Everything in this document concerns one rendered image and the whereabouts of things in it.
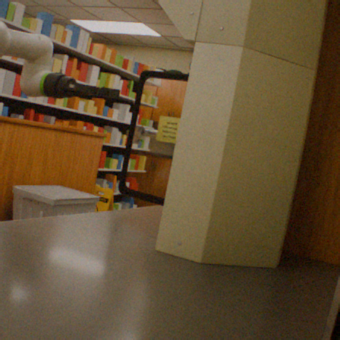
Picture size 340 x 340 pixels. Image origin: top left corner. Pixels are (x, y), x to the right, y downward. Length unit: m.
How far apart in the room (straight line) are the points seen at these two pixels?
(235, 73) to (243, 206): 0.29
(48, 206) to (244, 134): 2.33
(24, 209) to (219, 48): 2.52
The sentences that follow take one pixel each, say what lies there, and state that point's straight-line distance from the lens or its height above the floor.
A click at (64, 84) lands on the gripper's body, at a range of 1.61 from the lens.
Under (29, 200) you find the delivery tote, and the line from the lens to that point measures 3.27.
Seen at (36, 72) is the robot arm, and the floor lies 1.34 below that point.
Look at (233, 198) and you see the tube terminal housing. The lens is 0.98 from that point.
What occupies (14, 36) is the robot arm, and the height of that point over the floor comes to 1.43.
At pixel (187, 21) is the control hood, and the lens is 1.04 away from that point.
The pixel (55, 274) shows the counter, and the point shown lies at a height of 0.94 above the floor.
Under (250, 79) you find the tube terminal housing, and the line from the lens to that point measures 0.98.
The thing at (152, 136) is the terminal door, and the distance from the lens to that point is 1.40.
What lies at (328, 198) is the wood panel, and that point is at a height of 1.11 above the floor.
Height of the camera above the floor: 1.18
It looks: 3 degrees down
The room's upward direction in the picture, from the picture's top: 11 degrees clockwise
